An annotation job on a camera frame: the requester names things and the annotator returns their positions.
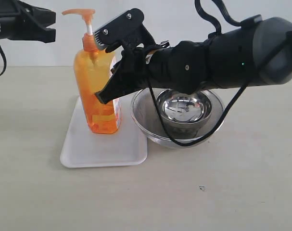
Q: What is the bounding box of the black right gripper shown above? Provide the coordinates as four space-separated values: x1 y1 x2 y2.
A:
94 26 158 104

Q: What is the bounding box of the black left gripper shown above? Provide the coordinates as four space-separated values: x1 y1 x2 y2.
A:
0 0 56 43

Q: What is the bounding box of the orange dish soap pump bottle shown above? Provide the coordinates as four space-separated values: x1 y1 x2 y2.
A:
62 9 121 134

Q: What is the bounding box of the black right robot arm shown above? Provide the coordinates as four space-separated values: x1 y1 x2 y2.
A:
95 16 292 103

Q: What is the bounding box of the small stainless steel bowl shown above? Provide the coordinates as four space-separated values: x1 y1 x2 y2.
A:
156 89 212 129

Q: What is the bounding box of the white rectangular plastic tray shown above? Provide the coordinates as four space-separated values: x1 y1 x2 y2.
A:
60 95 148 168

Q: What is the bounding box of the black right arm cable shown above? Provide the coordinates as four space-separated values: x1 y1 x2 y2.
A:
145 0 292 147

